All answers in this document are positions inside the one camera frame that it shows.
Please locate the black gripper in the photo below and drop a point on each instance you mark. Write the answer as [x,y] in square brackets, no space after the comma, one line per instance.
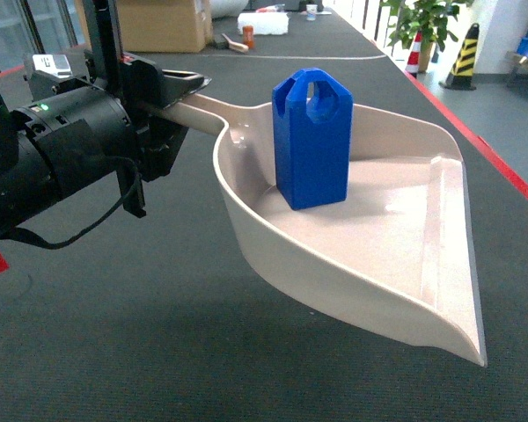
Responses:
[121,136]

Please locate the blue plastic part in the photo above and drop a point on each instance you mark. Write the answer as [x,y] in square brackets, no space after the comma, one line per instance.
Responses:
[312,121]

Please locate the beige plastic dustpan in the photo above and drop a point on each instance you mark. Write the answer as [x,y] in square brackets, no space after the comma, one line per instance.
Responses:
[395,257]

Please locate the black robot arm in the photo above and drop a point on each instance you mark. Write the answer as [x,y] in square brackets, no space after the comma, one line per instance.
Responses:
[42,156]

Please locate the brown cardboard box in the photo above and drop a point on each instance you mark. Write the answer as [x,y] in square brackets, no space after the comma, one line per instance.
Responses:
[151,26]

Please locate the orange can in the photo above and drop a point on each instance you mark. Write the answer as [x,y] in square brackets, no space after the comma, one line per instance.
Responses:
[248,36]

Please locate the white foam block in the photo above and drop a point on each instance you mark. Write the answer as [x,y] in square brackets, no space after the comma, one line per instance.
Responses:
[264,23]

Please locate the white paper cup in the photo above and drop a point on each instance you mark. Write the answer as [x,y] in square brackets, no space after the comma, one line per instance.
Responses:
[311,12]

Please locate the red white traffic cone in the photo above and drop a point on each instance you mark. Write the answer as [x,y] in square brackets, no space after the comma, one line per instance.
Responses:
[412,66]

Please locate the green potted plant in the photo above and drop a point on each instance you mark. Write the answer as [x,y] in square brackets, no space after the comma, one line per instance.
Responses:
[430,18]

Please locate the yellow black traffic cone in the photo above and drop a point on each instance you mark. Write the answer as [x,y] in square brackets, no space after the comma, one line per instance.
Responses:
[460,77]

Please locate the wooden handled brush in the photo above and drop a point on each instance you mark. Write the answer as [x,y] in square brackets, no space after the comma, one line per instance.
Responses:
[222,41]

